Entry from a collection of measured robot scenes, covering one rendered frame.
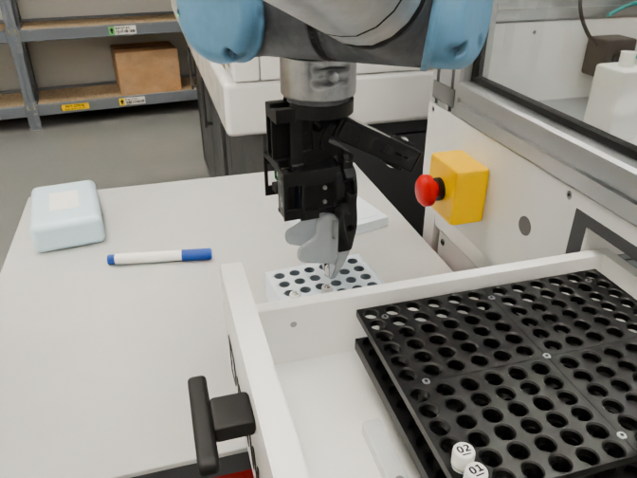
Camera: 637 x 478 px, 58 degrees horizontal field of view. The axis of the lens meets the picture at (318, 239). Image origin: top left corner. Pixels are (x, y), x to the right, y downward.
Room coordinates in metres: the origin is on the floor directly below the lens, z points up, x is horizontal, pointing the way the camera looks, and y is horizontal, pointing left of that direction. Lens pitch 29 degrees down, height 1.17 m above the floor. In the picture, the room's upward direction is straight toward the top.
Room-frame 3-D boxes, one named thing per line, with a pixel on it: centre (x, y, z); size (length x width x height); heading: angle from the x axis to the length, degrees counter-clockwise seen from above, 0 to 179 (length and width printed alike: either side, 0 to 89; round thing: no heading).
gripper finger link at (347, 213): (0.55, -0.02, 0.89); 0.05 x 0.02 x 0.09; 21
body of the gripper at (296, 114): (0.57, 0.01, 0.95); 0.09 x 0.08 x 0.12; 111
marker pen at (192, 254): (0.66, 0.21, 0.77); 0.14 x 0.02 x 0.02; 97
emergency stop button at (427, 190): (0.65, -0.14, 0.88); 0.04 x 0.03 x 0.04; 16
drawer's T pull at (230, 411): (0.25, 0.06, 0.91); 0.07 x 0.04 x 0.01; 16
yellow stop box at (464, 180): (0.66, -0.17, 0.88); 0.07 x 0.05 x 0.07; 16
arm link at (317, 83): (0.57, 0.00, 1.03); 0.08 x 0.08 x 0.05
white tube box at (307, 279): (0.56, -0.01, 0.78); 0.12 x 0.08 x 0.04; 111
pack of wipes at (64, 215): (0.77, 0.38, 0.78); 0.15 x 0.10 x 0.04; 23
